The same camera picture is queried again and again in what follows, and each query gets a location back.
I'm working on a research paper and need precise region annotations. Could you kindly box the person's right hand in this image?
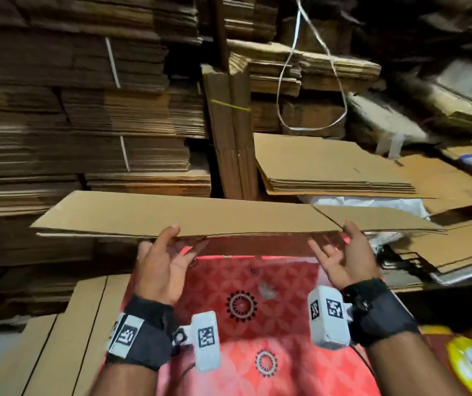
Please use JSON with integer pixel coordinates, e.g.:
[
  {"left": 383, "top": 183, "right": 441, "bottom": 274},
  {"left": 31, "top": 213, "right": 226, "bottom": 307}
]
[{"left": 305, "top": 220, "right": 384, "bottom": 290}]

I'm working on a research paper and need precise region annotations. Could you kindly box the white woven sack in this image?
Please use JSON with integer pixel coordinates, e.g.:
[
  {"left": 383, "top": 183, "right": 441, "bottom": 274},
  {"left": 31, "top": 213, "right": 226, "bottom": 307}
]
[{"left": 297, "top": 195, "right": 432, "bottom": 249}]

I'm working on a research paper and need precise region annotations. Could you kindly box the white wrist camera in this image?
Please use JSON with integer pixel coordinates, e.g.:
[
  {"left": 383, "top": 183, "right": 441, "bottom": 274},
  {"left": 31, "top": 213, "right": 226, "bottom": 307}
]
[
  {"left": 305, "top": 283, "right": 353, "bottom": 352},
  {"left": 173, "top": 310, "right": 223, "bottom": 375}
]

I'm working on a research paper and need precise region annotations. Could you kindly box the person's right forearm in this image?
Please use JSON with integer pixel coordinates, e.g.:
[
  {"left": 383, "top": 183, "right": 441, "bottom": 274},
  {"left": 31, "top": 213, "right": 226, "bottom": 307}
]
[{"left": 363, "top": 329, "right": 470, "bottom": 396}]

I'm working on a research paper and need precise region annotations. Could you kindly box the white plastic sack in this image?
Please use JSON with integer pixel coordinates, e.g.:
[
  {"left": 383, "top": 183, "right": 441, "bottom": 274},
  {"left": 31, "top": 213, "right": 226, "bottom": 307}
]
[{"left": 347, "top": 90, "right": 432, "bottom": 158}]

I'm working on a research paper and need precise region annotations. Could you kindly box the black right wrist strap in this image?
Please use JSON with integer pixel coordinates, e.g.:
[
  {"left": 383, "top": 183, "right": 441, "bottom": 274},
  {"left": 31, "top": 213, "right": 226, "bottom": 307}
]
[{"left": 340, "top": 278, "right": 421, "bottom": 348}]

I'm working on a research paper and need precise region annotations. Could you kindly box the red patterned table cloth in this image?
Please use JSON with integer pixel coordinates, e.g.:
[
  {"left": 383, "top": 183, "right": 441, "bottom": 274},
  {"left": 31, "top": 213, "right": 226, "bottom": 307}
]
[{"left": 157, "top": 234, "right": 382, "bottom": 396}]

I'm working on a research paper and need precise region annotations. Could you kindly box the wall of cardboard stacks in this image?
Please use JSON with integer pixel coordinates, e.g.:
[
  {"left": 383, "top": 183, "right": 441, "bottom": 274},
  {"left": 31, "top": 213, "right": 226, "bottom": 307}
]
[{"left": 0, "top": 0, "right": 472, "bottom": 331}]

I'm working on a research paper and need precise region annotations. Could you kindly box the black left wrist strap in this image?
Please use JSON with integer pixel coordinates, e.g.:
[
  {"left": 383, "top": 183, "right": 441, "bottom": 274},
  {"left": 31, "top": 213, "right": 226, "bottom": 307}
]
[{"left": 105, "top": 293, "right": 180, "bottom": 395}]

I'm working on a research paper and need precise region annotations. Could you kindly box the person's left hand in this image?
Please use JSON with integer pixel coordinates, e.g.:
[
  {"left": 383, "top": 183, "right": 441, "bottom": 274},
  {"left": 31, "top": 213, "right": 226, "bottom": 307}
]
[{"left": 132, "top": 223, "right": 211, "bottom": 307}]

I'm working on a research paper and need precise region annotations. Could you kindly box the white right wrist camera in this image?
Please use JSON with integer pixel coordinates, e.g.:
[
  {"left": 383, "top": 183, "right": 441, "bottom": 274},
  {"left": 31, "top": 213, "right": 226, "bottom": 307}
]
[{"left": 305, "top": 283, "right": 353, "bottom": 352}]

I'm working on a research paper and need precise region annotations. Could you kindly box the person's left forearm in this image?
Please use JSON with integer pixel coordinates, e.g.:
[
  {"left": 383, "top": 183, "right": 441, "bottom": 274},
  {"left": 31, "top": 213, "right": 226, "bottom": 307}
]
[{"left": 89, "top": 362, "right": 173, "bottom": 396}]

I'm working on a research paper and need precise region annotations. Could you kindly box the yellow-tied cardboard bundle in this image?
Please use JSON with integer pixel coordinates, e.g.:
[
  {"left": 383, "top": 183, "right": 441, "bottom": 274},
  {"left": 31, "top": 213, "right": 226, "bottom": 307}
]
[{"left": 200, "top": 52, "right": 260, "bottom": 201}]

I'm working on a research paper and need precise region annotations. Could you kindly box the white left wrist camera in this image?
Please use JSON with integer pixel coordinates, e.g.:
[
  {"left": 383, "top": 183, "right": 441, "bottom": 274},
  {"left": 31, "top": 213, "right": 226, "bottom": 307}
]
[{"left": 173, "top": 310, "right": 223, "bottom": 375}]

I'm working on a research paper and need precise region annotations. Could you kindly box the black wrist strap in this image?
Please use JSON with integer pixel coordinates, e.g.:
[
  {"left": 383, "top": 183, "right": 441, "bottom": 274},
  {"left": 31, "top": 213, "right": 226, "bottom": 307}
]
[
  {"left": 105, "top": 293, "right": 180, "bottom": 395},
  {"left": 340, "top": 278, "right": 421, "bottom": 348}
]

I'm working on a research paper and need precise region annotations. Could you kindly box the white plastic strap loop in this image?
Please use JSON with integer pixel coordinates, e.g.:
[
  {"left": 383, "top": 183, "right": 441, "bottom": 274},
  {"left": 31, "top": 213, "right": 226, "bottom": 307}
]
[{"left": 275, "top": 0, "right": 350, "bottom": 138}]

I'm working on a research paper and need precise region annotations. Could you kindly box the low pile of cardboard sheets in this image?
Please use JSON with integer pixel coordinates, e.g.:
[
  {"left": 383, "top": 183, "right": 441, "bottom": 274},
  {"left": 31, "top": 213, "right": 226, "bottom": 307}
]
[{"left": 375, "top": 216, "right": 472, "bottom": 293}]

